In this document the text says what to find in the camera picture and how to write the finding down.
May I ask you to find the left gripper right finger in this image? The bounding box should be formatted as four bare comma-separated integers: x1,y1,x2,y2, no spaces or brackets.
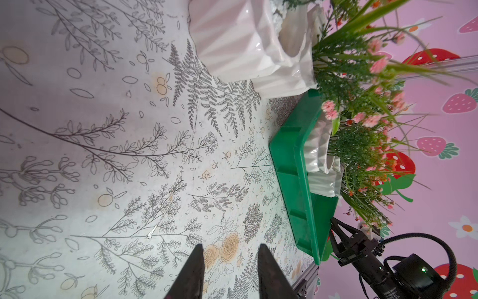
257,244,297,299

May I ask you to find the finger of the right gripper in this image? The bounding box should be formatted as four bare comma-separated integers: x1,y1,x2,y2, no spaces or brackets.
329,224,346,258
331,218,360,243

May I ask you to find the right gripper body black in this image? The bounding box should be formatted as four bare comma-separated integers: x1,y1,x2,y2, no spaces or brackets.
337,233,385,273

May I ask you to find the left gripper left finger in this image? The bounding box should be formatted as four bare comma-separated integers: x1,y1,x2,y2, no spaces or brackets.
164,244,205,299

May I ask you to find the green plastic storage tray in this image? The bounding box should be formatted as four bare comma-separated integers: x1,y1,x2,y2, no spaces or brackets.
269,90,338,265

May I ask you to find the pink flower pot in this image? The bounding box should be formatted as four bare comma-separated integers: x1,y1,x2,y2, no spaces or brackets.
189,1,434,100
303,115,415,228

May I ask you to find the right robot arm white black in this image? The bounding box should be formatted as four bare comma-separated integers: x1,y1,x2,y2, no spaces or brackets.
329,218,458,299

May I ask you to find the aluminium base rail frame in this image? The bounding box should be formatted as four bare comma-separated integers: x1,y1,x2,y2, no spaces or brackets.
292,263,319,299

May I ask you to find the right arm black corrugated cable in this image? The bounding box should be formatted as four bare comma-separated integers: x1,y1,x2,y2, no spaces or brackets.
376,232,458,292

